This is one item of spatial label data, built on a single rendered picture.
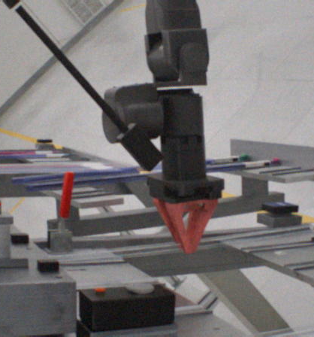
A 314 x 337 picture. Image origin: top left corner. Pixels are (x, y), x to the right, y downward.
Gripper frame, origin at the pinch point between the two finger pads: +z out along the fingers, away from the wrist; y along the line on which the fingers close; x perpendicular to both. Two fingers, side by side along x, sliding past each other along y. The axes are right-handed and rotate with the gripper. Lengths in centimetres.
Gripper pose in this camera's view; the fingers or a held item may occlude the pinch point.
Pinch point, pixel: (187, 245)
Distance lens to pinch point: 90.0
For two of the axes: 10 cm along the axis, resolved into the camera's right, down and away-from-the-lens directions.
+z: 0.5, 9.9, 1.5
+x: 9.1, -1.1, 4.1
